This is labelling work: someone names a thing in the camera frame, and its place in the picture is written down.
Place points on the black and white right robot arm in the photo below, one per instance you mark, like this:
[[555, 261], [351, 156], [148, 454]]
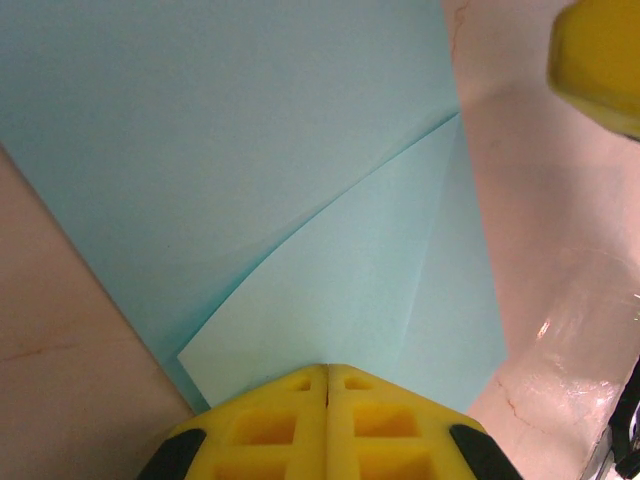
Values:
[[627, 430]]

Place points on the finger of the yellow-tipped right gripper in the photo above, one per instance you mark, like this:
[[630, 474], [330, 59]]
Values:
[[600, 60]]

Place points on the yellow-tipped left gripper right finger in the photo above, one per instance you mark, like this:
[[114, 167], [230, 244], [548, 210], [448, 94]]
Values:
[[395, 435]]

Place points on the light blue cloth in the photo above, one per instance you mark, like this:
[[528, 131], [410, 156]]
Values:
[[250, 150]]

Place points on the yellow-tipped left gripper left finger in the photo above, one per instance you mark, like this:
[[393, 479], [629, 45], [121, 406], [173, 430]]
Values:
[[260, 435]]

